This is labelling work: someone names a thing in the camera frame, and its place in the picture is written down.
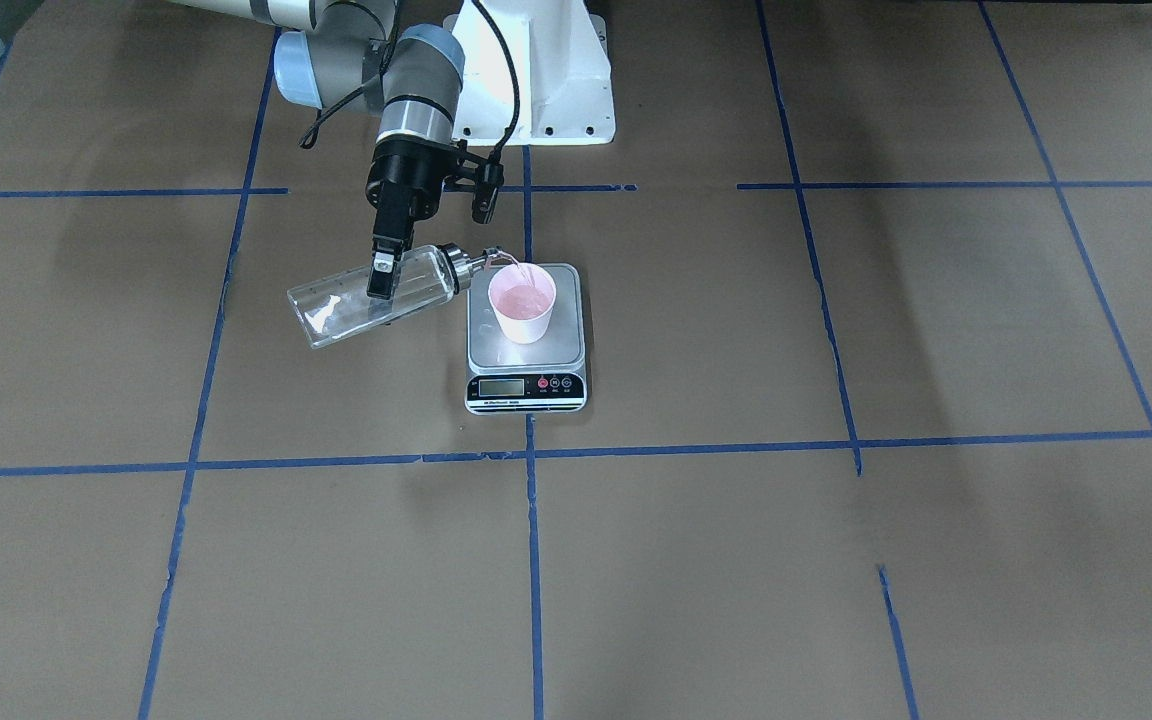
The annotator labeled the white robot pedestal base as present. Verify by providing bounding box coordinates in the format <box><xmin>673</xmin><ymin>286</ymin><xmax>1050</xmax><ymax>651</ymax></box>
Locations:
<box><xmin>442</xmin><ymin>1</ymin><xmax>617</xmax><ymax>147</ymax></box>

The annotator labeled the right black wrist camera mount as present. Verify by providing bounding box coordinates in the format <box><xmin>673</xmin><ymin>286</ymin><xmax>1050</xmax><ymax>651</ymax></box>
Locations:
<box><xmin>442</xmin><ymin>138</ymin><xmax>506</xmax><ymax>225</ymax></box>

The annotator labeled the silver digital kitchen scale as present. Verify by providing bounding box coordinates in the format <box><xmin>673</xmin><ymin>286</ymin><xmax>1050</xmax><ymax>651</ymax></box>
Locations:
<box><xmin>463</xmin><ymin>263</ymin><xmax>590</xmax><ymax>415</ymax></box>

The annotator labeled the pink plastic cup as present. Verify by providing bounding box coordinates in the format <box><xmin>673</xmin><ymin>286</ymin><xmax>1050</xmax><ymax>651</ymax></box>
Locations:
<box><xmin>488</xmin><ymin>263</ymin><xmax>558</xmax><ymax>344</ymax></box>

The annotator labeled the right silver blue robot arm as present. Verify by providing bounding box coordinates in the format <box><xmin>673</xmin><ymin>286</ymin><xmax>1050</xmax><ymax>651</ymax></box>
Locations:
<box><xmin>0</xmin><ymin>1</ymin><xmax>465</xmax><ymax>300</ymax></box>

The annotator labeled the clear glass sauce bottle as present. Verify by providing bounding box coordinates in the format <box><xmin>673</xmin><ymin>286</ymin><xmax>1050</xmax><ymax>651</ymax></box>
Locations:
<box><xmin>286</xmin><ymin>242</ymin><xmax>507</xmax><ymax>350</ymax></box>

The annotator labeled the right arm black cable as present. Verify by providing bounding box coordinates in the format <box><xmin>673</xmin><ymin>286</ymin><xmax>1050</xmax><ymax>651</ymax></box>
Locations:
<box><xmin>298</xmin><ymin>0</ymin><xmax>523</xmax><ymax>161</ymax></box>

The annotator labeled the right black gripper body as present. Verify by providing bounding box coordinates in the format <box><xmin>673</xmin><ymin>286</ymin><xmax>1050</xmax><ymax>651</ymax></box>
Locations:
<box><xmin>366</xmin><ymin>138</ymin><xmax>460</xmax><ymax>243</ymax></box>

